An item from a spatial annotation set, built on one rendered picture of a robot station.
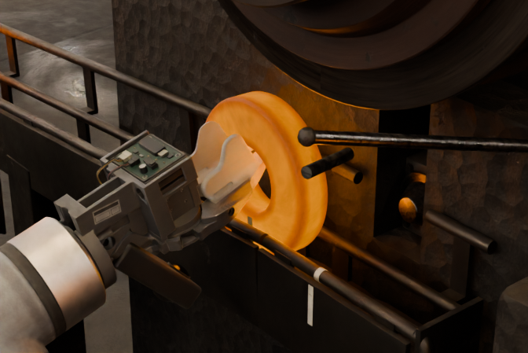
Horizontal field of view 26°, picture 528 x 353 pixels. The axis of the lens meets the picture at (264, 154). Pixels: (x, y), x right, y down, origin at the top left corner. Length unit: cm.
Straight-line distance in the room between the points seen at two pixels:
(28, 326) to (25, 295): 3
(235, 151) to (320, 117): 10
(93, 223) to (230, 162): 14
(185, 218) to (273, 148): 10
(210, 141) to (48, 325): 23
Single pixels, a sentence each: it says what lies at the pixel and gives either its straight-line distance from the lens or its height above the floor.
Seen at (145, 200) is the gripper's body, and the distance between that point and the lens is 98.
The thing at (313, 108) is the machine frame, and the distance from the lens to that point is 109.
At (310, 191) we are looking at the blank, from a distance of 102.
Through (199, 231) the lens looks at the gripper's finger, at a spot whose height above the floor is 74.
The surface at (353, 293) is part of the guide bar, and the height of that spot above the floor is 71.
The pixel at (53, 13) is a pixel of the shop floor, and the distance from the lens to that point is 388.
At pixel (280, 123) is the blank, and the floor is 81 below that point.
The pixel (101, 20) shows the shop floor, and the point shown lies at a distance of 379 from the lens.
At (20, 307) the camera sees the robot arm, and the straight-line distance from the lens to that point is 94.
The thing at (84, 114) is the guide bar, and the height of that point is 67.
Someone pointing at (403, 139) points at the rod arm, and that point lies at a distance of 82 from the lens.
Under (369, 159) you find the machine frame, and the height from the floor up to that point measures 78.
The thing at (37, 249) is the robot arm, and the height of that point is 76.
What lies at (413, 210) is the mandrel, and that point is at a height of 74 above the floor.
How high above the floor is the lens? 124
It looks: 26 degrees down
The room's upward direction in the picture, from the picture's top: straight up
